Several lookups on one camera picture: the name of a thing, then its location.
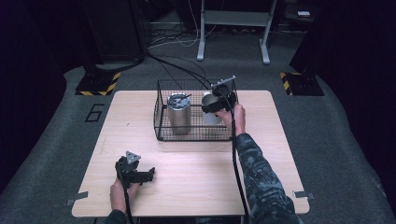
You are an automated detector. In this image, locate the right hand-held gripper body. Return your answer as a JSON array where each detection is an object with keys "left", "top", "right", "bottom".
[{"left": 210, "top": 75, "right": 240, "bottom": 112}]

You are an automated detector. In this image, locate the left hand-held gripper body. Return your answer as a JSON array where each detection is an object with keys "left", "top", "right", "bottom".
[{"left": 114, "top": 150, "right": 143, "bottom": 189}]

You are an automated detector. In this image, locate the silver metal mug with handle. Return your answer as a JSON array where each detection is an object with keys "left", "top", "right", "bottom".
[{"left": 201, "top": 91, "right": 228, "bottom": 127}]

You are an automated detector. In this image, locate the black wire mesh basket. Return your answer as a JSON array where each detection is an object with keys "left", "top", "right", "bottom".
[{"left": 153, "top": 78, "right": 240, "bottom": 142}]

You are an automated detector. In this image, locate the steel tumbler with straw lid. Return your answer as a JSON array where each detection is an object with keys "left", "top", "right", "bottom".
[{"left": 166, "top": 93, "right": 192, "bottom": 136}]

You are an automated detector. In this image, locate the person's left hand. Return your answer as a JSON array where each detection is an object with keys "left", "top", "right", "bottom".
[{"left": 108, "top": 178, "right": 140, "bottom": 216}]

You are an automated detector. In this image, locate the person's right hand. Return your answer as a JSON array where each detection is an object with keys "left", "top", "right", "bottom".
[{"left": 215, "top": 104, "right": 248, "bottom": 137}]

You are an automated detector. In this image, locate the black base with yellow stripes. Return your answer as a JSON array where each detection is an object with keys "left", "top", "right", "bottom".
[
  {"left": 278, "top": 71, "right": 325, "bottom": 97},
  {"left": 75, "top": 71, "right": 122, "bottom": 97}
]

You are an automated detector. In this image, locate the black cabinet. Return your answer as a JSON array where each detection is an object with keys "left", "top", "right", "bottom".
[{"left": 79, "top": 0, "right": 148, "bottom": 64}]

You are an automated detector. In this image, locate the left hand-held gripper black cable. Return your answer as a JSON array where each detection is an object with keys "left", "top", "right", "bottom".
[{"left": 116, "top": 166, "right": 135, "bottom": 224}]

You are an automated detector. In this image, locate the hand-held gripper black cable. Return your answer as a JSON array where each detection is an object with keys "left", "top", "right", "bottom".
[
  {"left": 218, "top": 91, "right": 250, "bottom": 224},
  {"left": 116, "top": 166, "right": 135, "bottom": 224}
]

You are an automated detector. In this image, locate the black floor cable bundle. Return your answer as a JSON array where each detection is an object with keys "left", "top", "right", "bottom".
[{"left": 145, "top": 50, "right": 215, "bottom": 91}]

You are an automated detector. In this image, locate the right hand-held gripper black cable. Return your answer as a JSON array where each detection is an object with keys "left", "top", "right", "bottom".
[{"left": 218, "top": 91, "right": 250, "bottom": 224}]

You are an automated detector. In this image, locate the white floor cable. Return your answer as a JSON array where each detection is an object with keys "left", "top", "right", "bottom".
[{"left": 148, "top": 0, "right": 219, "bottom": 49}]

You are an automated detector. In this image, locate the white metal desk frame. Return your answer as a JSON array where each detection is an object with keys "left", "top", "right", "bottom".
[{"left": 196, "top": 0, "right": 278, "bottom": 66}]

